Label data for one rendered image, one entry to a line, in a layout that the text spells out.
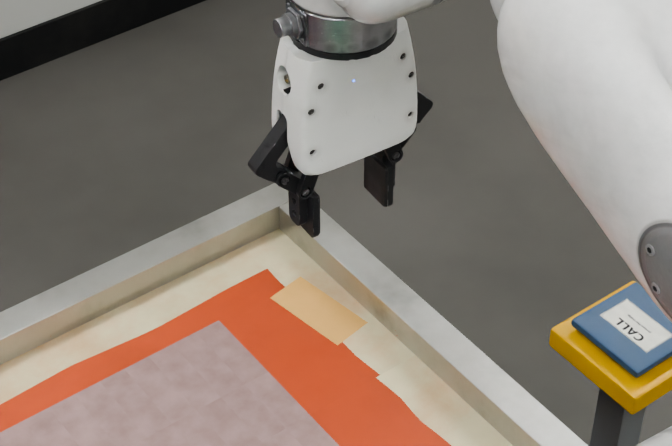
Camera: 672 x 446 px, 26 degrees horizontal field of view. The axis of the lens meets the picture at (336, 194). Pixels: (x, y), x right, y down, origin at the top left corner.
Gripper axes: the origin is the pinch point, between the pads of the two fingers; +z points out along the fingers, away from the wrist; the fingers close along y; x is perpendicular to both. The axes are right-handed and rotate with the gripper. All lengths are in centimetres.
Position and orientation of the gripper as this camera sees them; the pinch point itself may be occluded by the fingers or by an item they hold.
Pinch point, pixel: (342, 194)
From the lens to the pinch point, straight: 110.1
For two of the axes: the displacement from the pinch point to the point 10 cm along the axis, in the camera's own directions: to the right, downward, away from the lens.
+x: -5.3, -5.5, 6.5
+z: 0.0, 7.6, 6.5
